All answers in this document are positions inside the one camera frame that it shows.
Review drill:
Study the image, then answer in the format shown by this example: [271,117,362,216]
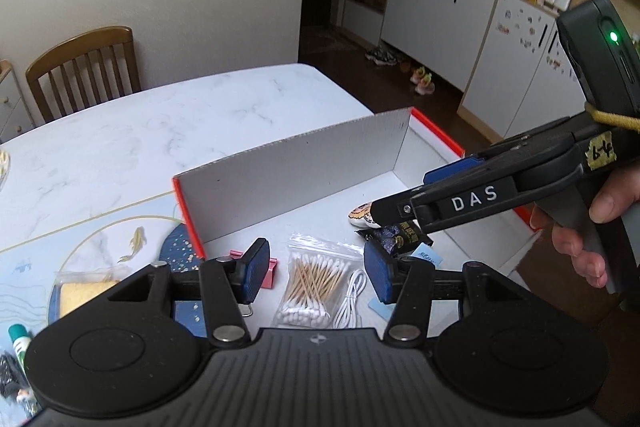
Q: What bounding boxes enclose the black camera box green light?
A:
[556,0,639,117]

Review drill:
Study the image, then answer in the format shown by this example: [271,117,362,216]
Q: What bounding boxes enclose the white wall cabinets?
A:
[342,0,584,141]

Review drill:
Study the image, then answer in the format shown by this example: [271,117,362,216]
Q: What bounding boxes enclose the black snack packet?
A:
[357,221,433,257]

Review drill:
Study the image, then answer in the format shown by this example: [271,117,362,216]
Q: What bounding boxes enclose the wooden chair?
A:
[25,26,142,124]

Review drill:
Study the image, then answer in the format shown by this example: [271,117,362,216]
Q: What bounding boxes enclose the cotton swabs bag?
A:
[272,234,367,329]

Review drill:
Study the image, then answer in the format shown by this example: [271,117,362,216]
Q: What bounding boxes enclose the person right hand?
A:
[529,166,640,291]

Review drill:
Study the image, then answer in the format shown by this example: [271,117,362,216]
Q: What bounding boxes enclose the red white cardboard box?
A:
[171,107,544,358]

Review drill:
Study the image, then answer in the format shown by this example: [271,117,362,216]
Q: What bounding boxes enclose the toast bread slice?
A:
[48,265,132,324]

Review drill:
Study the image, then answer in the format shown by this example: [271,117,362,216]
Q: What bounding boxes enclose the white cooling gel tube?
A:
[8,323,32,375]

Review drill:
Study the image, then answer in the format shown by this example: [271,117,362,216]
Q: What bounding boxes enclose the maroon binder clip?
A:
[229,251,278,289]

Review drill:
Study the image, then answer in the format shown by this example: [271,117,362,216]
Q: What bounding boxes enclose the white cable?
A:
[332,267,369,332]

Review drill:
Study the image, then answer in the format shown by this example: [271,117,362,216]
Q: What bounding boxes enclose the black beads plastic bag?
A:
[0,351,27,400]

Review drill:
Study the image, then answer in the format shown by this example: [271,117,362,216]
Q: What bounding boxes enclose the light blue card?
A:
[368,243,442,321]

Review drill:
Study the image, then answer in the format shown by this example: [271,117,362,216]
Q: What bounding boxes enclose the pair of shoes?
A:
[410,66,435,95]

